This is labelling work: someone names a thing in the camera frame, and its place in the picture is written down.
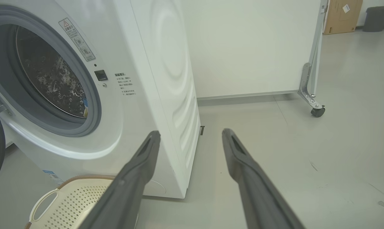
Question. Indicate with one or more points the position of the grey trash bin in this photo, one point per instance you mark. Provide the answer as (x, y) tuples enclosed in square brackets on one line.
[(374, 20)]

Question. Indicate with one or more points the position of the cream garment with blue patch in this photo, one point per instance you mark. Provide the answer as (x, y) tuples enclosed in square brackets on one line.
[(85, 111)]

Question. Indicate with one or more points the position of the white partition panel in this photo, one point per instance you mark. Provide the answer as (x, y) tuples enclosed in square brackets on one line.
[(243, 47)]

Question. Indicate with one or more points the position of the brown cardboard box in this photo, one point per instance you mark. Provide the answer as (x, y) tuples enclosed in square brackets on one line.
[(341, 19)]

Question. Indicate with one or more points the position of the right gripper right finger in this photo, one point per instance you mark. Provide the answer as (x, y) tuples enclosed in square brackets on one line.
[(255, 197)]

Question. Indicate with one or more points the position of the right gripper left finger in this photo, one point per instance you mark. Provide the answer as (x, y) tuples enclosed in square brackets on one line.
[(131, 190)]

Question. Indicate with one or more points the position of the white front-load washing machine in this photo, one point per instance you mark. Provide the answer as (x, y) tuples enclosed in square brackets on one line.
[(154, 63)]

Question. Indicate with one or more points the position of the grey warning label sticker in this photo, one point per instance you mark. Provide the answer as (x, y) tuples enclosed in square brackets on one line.
[(77, 39)]

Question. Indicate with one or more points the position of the blue energy label sticker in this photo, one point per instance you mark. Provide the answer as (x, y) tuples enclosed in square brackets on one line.
[(52, 176)]

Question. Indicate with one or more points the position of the cream perforated laundry basket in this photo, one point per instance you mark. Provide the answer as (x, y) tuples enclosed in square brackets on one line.
[(71, 203)]

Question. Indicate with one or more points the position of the steel washer drum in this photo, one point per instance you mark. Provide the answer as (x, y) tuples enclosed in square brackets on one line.
[(52, 79)]

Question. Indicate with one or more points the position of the metal bracket leg with caster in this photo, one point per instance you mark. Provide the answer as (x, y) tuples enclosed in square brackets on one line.
[(306, 79)]

